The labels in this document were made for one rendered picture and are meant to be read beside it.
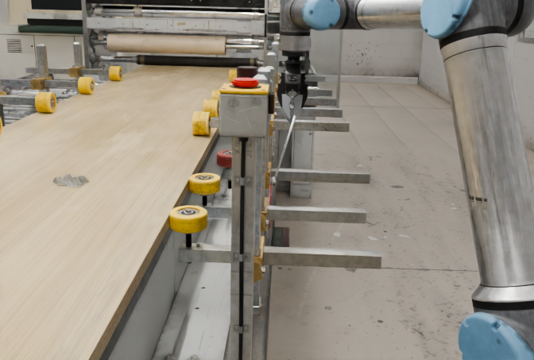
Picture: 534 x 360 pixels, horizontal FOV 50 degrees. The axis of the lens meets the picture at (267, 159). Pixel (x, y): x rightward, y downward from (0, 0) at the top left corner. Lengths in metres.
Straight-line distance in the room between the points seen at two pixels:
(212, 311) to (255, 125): 0.70
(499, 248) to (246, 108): 0.49
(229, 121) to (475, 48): 0.46
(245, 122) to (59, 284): 0.40
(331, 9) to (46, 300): 1.02
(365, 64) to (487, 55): 9.40
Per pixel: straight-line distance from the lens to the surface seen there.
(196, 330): 1.37
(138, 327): 1.15
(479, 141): 1.04
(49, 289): 0.98
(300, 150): 4.03
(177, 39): 3.99
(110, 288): 0.96
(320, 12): 1.56
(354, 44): 10.38
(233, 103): 0.83
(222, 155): 1.69
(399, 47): 10.52
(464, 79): 1.06
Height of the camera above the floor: 1.34
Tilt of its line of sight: 15 degrees down
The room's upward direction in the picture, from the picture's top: 2 degrees clockwise
